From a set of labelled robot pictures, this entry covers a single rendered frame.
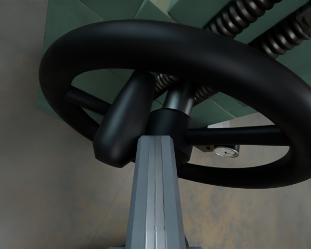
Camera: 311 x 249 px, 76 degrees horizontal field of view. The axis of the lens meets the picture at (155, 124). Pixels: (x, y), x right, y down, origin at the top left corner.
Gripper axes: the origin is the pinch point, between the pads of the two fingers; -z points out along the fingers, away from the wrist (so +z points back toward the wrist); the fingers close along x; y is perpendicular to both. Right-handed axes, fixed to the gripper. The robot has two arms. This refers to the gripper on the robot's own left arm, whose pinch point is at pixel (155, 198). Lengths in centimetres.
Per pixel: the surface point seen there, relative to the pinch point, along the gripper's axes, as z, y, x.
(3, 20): -93, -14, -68
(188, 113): -14.1, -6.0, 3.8
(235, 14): -12.4, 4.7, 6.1
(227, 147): -28.2, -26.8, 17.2
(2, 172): -43, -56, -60
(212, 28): -13.5, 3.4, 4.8
